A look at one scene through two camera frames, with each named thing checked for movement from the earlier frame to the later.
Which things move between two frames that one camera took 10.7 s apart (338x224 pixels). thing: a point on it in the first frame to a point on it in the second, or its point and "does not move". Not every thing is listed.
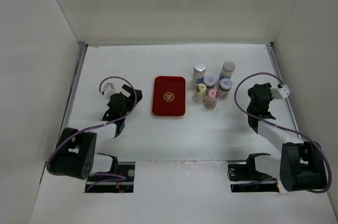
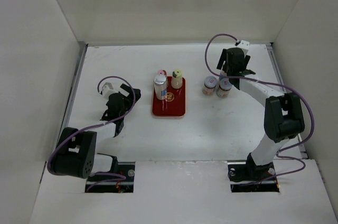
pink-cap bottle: [210, 103] to [161, 72]
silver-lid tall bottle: [199, 70] to [160, 85]
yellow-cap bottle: [199, 96] to [176, 80]
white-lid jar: [209, 82] does not move
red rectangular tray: [169, 94] does not move
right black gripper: [251, 90] to [223, 57]
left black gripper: [135, 94] does not move
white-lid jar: [225, 86] does not move
